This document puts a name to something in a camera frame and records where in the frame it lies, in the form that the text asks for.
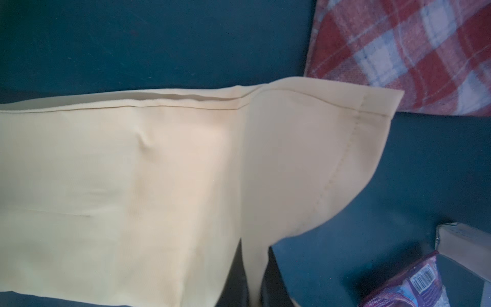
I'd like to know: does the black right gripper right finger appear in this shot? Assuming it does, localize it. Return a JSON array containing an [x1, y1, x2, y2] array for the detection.
[[261, 247, 295, 307]]

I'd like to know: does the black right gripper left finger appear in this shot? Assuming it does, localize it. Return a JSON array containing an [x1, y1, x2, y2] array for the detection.
[[216, 240, 249, 307]]

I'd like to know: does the yellow tan skirt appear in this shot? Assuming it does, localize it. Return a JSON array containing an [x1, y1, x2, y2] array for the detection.
[[1, 77, 404, 306]]

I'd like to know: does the red plaid skirt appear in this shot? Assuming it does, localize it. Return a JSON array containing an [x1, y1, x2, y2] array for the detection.
[[304, 0, 490, 116]]

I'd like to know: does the purple snack packet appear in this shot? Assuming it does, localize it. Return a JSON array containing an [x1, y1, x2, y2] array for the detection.
[[359, 251, 450, 307]]

